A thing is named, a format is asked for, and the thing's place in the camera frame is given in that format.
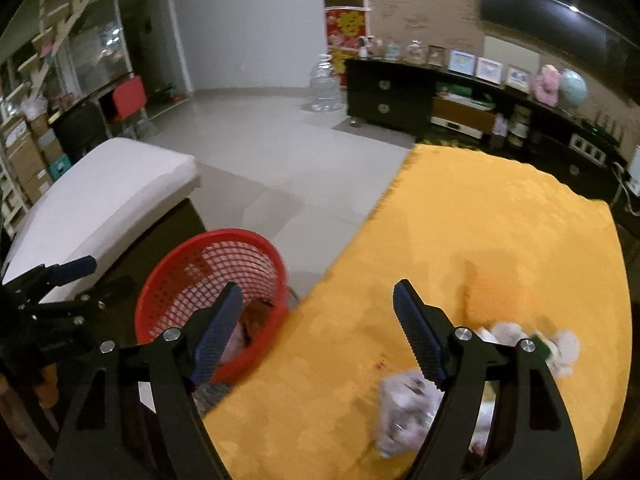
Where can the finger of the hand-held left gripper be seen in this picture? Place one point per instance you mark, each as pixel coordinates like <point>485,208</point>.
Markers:
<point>72,267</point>
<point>85,300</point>

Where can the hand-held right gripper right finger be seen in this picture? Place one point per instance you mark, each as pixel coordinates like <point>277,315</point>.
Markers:
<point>417,340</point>

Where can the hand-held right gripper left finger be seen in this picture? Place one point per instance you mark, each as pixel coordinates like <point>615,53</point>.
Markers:
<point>220,330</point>

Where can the printed plastic wrapper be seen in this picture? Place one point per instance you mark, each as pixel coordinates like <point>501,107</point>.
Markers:
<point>405,410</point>

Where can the red plastic mesh basket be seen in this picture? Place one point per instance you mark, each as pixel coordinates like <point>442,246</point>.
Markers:
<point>165,280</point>

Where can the large white tissue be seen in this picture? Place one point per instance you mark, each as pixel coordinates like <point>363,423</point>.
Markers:
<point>562,350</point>

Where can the white cushioned bench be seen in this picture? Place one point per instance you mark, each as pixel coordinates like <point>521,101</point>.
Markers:
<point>100,195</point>

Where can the yellow tablecloth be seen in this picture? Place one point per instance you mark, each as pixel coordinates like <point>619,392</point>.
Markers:
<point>475,240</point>

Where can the stack of cardboard boxes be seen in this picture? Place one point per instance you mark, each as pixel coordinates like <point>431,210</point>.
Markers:
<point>25,160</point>

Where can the black office chair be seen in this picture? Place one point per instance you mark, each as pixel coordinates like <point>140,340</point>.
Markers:
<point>80,130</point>

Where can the red chair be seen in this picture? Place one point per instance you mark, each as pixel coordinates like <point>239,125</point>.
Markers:
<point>129,99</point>

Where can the black media cabinet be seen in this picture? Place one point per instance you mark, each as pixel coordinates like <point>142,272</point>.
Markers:
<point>390,95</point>

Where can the white socket panel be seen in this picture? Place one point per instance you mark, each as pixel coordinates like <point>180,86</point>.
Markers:
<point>589,147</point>

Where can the clear plastic water jug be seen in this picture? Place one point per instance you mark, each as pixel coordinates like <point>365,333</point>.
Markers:
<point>324,85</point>

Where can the white box-shaped appliance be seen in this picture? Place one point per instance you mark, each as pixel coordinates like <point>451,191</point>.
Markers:
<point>635,170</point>

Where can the black router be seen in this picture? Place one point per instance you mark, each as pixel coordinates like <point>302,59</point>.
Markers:
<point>602,130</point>

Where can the pink plush toy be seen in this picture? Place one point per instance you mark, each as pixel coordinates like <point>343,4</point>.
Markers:
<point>546,85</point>

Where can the pale green globe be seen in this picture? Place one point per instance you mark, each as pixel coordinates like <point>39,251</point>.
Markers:
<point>572,89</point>

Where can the black television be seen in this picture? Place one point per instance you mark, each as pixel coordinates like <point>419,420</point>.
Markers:
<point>540,0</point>

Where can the wooden wall shelves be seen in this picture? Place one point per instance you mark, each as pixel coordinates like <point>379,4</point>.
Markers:
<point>55,25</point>

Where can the white picture frame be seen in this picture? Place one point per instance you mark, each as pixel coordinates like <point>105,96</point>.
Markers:
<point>490,70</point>

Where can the wooden picture frame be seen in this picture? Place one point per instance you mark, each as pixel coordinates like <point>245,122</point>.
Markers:
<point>518,78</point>

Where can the blue picture frame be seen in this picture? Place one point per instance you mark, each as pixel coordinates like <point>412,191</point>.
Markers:
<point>461,62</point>

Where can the small brown picture frame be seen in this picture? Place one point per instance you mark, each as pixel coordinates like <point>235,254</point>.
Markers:
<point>436,55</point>

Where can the red and yellow wall poster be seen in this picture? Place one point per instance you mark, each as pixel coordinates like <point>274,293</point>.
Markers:
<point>345,25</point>

